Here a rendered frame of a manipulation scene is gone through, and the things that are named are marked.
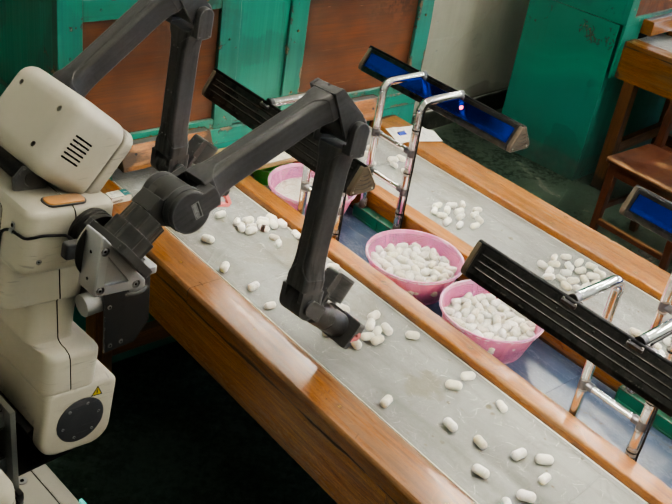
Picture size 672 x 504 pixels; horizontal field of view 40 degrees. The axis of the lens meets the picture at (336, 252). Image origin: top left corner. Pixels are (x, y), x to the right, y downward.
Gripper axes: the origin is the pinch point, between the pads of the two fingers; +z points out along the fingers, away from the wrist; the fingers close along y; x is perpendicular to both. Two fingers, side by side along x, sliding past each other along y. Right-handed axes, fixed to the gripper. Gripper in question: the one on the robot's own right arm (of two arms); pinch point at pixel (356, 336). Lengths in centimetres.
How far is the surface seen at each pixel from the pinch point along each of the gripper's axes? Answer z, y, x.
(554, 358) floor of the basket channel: 44, -23, -24
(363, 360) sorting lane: 1.6, -4.2, 3.4
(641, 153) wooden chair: 198, 67, -128
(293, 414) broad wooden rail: -12.0, -6.7, 20.6
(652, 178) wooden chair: 184, 49, -116
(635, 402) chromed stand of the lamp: 42, -46, -26
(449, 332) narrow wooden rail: 17.4, -9.0, -13.3
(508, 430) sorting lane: 10.5, -38.0, -3.8
